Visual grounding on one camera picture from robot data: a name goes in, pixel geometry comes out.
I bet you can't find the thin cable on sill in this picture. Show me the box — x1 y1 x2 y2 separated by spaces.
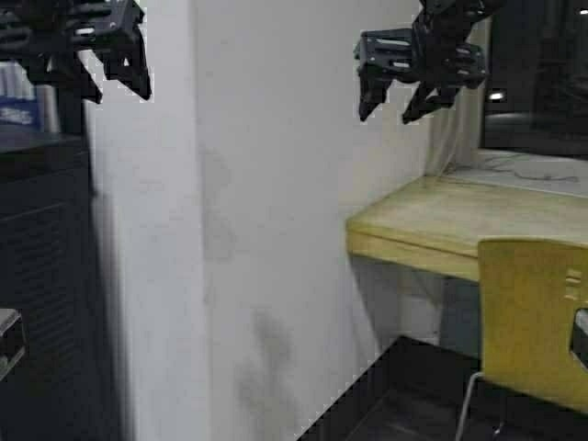
477 153 581 184

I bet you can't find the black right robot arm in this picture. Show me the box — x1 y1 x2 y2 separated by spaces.
354 1 504 124

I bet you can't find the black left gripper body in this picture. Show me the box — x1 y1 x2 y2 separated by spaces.
1 1 145 85

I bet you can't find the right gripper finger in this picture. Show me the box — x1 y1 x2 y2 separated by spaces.
358 75 393 122
402 82 460 124

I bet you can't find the dark louvered cabinet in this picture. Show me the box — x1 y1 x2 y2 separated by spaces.
1 134 122 440

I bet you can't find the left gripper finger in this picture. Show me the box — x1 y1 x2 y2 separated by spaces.
104 43 152 100
59 59 103 104

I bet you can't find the dark glass window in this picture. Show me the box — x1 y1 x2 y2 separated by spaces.
481 1 587 160

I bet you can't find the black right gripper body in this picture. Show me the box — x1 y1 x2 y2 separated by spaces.
354 18 487 92

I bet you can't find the long wooden counter table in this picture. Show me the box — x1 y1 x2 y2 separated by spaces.
345 177 587 281

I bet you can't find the robot base left corner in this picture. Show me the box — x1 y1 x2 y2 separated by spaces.
1 309 26 380

